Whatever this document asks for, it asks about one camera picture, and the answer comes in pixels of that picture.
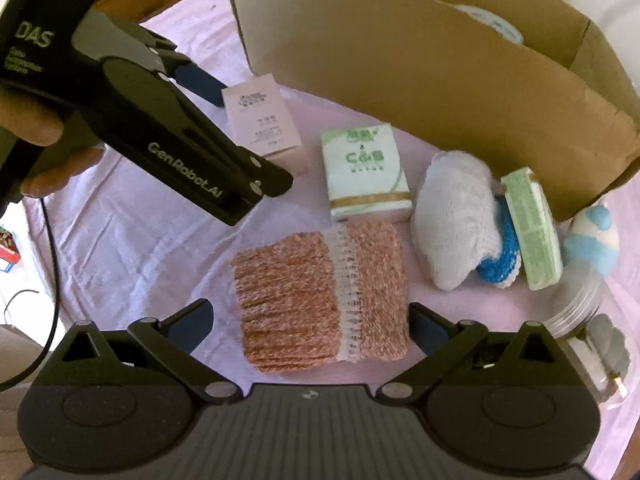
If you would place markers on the pink carton box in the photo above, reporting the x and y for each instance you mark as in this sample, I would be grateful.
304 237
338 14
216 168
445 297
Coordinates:
262 120

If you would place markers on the clear tape roll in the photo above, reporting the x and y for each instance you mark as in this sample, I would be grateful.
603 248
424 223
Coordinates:
495 22

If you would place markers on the white sock blue stripes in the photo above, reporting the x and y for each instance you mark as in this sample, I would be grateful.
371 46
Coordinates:
455 220

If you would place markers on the person's left hand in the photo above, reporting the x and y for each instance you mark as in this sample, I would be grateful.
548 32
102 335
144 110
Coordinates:
35 120

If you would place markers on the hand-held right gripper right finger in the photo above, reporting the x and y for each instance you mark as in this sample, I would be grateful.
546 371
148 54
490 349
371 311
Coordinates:
425 327

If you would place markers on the cardboard box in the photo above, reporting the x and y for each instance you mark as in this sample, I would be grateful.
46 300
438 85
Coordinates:
425 85

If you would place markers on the clear blister tray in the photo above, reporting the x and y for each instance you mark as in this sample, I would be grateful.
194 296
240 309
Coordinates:
575 305

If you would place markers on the green tissue packet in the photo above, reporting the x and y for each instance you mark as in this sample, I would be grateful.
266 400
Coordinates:
365 175

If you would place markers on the blue white round toy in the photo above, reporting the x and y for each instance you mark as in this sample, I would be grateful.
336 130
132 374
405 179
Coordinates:
592 240

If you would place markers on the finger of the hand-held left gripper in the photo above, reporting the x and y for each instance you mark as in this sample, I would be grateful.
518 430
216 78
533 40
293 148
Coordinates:
265 177
200 82

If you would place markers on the colourful printed packet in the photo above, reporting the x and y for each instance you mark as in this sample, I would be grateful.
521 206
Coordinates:
7 250

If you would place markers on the green carton box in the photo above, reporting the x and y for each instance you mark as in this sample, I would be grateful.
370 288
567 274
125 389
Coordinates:
532 230

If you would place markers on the orange and grey knitted sock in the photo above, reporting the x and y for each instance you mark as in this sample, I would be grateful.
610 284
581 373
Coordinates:
300 300

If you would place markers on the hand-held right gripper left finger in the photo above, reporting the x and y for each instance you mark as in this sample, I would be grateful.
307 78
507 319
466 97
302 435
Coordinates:
200 320

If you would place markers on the pink cloth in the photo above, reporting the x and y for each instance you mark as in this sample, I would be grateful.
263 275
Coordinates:
150 240

